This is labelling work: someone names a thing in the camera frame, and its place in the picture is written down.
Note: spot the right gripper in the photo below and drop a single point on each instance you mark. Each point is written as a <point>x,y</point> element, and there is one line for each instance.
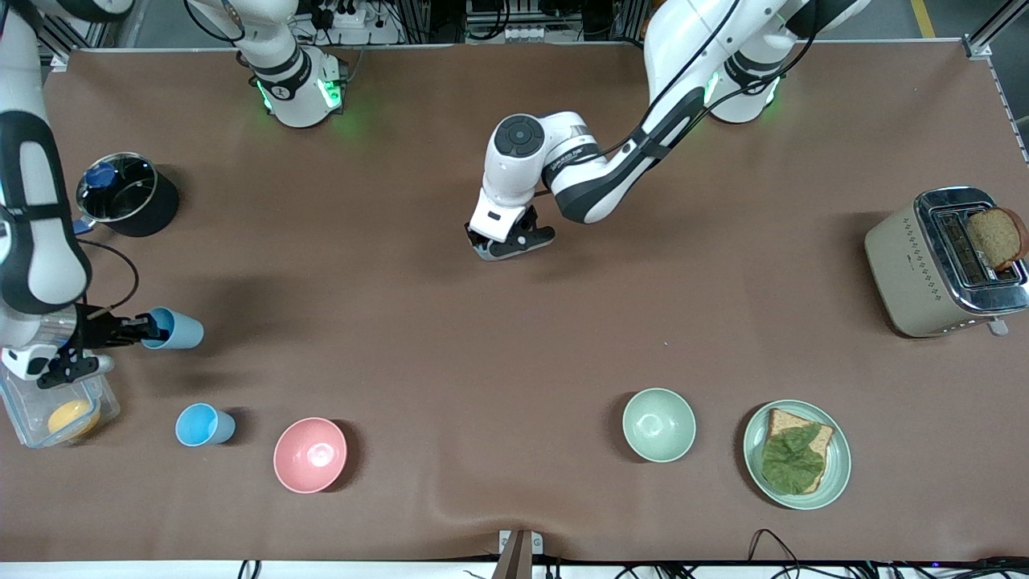
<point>103,334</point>

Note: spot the light blue cup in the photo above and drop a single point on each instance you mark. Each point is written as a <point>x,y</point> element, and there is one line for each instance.
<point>183,330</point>
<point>205,425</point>

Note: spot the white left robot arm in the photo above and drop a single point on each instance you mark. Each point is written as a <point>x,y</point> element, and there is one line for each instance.
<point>683,48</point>

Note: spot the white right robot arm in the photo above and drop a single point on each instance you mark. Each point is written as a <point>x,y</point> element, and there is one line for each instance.
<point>40,257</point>

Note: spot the clear plastic storage box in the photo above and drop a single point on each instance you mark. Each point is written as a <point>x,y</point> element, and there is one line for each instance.
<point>104,406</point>

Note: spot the yellow orange food piece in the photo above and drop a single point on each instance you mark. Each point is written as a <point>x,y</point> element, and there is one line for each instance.
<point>71,418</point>

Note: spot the brown table cloth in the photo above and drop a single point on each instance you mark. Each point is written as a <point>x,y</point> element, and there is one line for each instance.
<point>482,362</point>

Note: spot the small blue object in pot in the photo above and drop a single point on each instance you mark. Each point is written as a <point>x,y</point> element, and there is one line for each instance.
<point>100,174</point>

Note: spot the pink bowl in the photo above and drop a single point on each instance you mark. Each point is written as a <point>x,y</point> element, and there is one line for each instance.
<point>309,454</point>

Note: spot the pale green bowl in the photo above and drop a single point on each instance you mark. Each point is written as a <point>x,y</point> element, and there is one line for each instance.
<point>659,425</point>

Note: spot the white power strip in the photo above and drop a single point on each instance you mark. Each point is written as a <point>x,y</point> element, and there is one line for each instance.
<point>342,16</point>

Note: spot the brown bread slice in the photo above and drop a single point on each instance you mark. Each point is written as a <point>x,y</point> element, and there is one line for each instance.
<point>784,420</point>

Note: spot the green lettuce leaf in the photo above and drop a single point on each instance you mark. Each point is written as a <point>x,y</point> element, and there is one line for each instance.
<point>792,458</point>

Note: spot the beige and chrome toaster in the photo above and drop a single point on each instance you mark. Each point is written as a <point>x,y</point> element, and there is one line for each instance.
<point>900,273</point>

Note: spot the pale green plate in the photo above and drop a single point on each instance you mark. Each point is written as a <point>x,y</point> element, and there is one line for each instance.
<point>840,466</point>

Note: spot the brown toast slice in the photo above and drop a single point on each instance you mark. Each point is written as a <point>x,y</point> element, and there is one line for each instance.
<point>997,237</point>

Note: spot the aluminium frame profile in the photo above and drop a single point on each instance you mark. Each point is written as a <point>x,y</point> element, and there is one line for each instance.
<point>993,32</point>
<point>76,36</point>

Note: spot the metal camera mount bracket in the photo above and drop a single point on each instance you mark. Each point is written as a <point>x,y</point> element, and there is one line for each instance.
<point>520,547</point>

